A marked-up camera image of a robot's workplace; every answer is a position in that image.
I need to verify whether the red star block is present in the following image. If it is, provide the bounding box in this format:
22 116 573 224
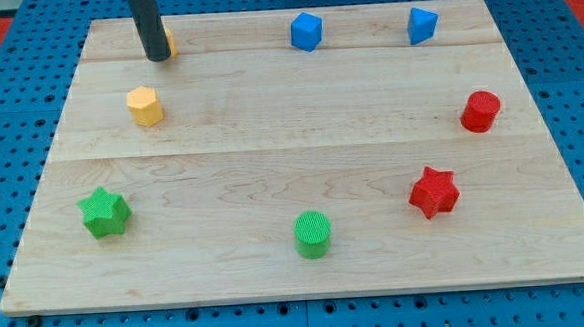
408 166 460 219

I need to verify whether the green star block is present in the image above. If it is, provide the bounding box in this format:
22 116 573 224
77 187 131 240

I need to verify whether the wooden board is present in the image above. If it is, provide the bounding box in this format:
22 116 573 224
0 0 584 317

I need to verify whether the green cylinder block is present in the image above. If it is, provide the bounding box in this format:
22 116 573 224
293 210 332 260

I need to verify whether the blue cube block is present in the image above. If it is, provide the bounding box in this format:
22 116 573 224
290 12 323 52

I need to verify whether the yellow hexagon block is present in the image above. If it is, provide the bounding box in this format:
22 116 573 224
126 86 164 127

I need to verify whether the yellow block behind rod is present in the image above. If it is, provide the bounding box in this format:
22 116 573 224
164 27 178 58

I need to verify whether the blue triangle block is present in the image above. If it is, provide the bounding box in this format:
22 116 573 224
407 8 439 45

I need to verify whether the red cylinder block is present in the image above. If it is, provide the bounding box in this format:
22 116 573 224
460 90 501 133

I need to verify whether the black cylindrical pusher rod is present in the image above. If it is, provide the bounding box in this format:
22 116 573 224
127 0 171 62

